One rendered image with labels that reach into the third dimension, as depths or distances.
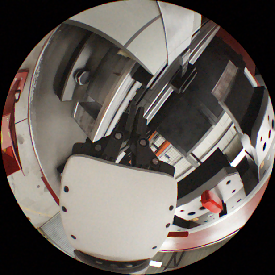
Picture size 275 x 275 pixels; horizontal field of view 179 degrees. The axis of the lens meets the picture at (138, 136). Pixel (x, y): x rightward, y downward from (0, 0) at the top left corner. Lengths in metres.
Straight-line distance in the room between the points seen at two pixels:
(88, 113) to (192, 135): 0.62
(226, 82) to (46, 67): 0.28
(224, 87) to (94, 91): 0.22
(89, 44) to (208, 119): 0.69
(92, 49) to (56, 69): 0.07
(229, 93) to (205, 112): 0.53
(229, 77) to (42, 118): 0.34
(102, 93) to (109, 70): 0.04
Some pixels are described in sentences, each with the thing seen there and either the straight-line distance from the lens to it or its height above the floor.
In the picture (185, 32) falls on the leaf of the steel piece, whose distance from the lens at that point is 0.16.
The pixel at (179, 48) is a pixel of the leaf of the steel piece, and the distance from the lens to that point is 0.17.
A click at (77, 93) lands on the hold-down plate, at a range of 0.19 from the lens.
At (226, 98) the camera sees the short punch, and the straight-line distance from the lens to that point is 0.17.
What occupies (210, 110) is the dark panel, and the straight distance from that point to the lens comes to 0.70.
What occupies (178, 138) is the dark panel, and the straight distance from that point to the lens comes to 0.69.
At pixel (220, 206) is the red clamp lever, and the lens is 0.17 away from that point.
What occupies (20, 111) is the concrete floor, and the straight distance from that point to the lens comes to 1.20.
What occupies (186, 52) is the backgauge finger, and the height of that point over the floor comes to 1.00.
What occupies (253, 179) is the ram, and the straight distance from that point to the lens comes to 0.32.
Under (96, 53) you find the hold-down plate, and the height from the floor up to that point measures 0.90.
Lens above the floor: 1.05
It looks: 6 degrees down
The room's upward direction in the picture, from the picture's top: 130 degrees clockwise
